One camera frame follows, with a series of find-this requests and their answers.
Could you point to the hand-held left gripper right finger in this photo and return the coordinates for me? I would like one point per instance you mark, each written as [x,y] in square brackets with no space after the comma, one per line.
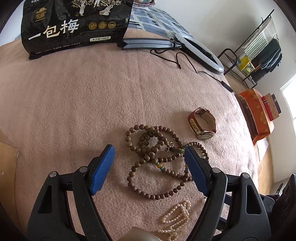
[196,171]

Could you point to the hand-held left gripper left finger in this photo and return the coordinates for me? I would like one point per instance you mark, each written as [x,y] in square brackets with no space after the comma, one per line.
[103,169]

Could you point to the cardboard box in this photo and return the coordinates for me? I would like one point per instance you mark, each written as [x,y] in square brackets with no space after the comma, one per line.
[7,157]

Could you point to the tan fleece blanket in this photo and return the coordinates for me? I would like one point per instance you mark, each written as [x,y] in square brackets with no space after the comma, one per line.
[81,99]

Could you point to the orange patterned cloth-covered box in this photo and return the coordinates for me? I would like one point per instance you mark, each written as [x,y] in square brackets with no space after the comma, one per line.
[256,115]

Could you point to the red flat box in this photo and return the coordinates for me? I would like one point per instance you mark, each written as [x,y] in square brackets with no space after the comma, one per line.
[265,107]

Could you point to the beige flat box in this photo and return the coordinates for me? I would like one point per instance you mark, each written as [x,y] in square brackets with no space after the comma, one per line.
[272,107]

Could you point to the window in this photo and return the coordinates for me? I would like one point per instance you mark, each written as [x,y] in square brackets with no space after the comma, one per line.
[290,102]

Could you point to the dark flat box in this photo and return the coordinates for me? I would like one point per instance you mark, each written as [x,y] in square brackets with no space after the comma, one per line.
[277,102]

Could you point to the yellow carton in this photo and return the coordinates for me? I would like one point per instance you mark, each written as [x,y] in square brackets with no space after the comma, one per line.
[247,66]

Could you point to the black metal clothes rack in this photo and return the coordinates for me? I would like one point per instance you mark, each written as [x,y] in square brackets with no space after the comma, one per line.
[227,54]

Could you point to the black folded tripod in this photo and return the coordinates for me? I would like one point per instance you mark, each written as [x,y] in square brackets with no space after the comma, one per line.
[148,43]

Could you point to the dark hanging clothes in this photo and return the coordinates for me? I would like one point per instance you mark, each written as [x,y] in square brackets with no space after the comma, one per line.
[269,58]

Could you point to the black printed snack bag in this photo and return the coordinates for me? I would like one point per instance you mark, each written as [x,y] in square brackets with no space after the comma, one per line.
[69,23]

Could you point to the striped hanging cloth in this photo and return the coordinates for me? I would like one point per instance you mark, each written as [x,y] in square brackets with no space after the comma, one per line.
[261,34]

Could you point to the blue checkered bed sheet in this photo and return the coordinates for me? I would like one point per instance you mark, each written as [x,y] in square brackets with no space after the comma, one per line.
[157,22]

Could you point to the folded floral quilt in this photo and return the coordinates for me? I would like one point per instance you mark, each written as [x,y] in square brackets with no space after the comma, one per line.
[144,1]

